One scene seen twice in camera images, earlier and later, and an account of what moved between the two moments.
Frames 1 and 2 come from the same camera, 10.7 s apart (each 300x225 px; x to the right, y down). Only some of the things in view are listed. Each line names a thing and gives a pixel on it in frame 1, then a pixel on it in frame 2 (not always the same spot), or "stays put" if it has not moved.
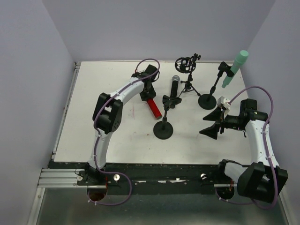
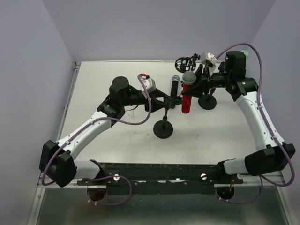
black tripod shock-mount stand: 187,65 stays put
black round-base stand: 164,130 stays put
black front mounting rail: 149,179 stays put
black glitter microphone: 175,79 stays put
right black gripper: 222,122 -> 204,79
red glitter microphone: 154,108 -> 189,78
